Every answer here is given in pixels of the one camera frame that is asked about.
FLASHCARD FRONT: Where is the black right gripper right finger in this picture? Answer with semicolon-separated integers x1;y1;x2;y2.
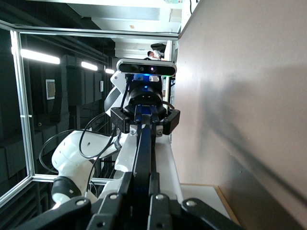
146;172;247;230

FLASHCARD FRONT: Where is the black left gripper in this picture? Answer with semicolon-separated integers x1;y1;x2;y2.
110;85;181;136

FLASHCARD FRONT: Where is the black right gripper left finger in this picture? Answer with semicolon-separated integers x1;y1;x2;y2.
14;171;135;230

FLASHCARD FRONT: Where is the black drawer handle bar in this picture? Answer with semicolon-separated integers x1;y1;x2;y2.
132;117;159;199

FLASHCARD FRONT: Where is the wooden box with white lid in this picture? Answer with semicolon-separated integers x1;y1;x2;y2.
179;183;242;227

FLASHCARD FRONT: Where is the person with white shirt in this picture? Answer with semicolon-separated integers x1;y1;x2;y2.
146;48;166;61

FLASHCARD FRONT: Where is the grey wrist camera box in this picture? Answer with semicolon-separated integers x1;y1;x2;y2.
116;57;178;78

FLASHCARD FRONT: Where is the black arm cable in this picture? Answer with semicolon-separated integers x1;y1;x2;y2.
78;112;120;159
39;130;85;174

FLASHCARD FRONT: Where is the white wall sign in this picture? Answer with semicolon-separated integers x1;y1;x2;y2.
45;79;57;101

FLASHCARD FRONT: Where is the aluminium frame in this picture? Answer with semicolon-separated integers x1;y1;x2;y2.
0;20;180;209

